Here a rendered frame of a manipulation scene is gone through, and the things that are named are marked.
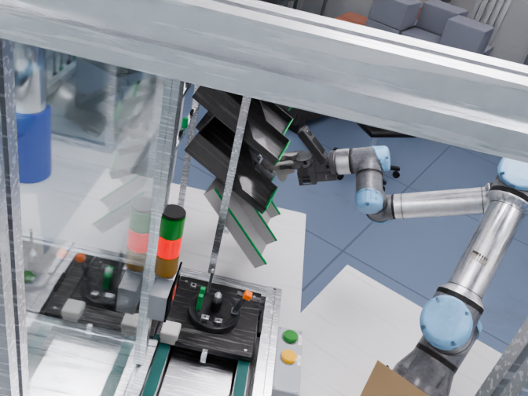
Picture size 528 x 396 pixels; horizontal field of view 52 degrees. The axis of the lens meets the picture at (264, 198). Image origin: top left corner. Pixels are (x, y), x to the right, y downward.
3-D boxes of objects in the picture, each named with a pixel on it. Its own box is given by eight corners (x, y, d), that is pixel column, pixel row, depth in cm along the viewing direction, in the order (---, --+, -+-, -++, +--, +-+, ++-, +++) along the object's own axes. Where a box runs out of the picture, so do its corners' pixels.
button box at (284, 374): (298, 345, 152) (302, 330, 149) (294, 409, 135) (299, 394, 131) (273, 339, 152) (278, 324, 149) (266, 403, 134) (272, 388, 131)
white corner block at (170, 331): (180, 333, 141) (181, 322, 138) (175, 346, 137) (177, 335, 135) (162, 329, 140) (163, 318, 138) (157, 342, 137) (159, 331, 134)
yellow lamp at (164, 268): (179, 265, 116) (182, 247, 113) (174, 280, 112) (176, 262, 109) (156, 259, 116) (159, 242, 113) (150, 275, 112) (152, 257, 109)
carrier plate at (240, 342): (260, 298, 158) (262, 293, 156) (250, 363, 137) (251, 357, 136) (180, 280, 157) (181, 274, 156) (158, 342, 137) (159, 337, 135)
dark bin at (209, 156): (273, 192, 162) (288, 177, 158) (262, 214, 151) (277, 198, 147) (200, 132, 159) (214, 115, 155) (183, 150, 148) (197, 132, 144)
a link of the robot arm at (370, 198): (387, 218, 154) (387, 183, 158) (380, 203, 144) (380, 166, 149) (360, 219, 157) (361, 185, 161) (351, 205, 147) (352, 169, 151)
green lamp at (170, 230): (185, 229, 111) (188, 209, 108) (179, 243, 107) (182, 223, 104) (161, 223, 111) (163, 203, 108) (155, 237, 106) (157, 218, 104)
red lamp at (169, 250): (182, 247, 113) (185, 229, 111) (177, 262, 109) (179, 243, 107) (159, 241, 113) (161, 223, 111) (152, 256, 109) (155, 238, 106)
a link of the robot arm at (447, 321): (460, 364, 132) (555, 179, 141) (457, 357, 120) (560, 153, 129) (416, 339, 138) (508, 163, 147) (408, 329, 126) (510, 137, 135)
